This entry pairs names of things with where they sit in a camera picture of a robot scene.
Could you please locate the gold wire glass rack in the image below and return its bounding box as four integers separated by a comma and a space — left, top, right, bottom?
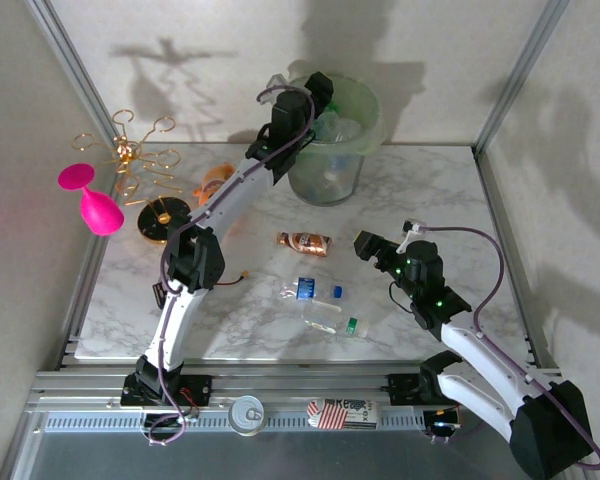
71, 109, 192, 244

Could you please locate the clear bottle green neck band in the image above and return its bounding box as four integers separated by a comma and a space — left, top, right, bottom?
301, 298, 372, 339

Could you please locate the silver tin can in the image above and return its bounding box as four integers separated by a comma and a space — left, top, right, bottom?
228, 394, 267, 435

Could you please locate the aluminium frame rail beam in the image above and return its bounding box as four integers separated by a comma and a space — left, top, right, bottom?
29, 367, 571, 411

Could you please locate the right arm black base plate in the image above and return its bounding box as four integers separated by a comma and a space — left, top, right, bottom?
387, 372, 434, 407

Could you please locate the grey metal sheet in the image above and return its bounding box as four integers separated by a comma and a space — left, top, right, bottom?
0, 429, 521, 480

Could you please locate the translucent grey waste bin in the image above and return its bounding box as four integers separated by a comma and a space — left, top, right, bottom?
279, 69, 385, 207

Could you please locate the aluminium frame post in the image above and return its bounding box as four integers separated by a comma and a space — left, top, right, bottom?
472, 0, 574, 154
23, 0, 124, 146

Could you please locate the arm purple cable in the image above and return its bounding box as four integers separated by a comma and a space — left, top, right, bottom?
147, 84, 317, 446
419, 224, 600, 471

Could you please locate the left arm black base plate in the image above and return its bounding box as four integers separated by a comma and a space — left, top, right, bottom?
121, 373, 214, 407

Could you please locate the orange plush toy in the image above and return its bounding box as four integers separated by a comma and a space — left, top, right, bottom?
192, 164, 237, 207

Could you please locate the red wire yellow connector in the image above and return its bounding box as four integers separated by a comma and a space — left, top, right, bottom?
213, 271, 251, 289

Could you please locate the small controller board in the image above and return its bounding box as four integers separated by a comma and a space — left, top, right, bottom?
423, 407, 464, 432
142, 410, 201, 432

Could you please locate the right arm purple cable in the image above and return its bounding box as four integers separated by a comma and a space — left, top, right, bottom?
419, 224, 600, 471

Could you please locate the copper label plastic bottle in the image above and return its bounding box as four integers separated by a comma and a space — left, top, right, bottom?
276, 230, 334, 259

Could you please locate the grey slotted cable duct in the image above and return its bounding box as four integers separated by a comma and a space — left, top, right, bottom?
44, 410, 426, 432

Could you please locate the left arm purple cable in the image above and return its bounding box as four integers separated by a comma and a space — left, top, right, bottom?
147, 84, 317, 446

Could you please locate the aluminium side rail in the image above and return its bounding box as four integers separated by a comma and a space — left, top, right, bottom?
57, 142, 124, 371
473, 147, 561, 371

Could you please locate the red white striped packet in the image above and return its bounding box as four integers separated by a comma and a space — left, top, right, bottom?
306, 397, 381, 431

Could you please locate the clear bottle blue cap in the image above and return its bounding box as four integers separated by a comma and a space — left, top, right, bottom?
278, 276, 346, 302

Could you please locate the pink plastic goblet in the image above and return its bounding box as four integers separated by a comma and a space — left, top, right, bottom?
57, 163, 126, 237

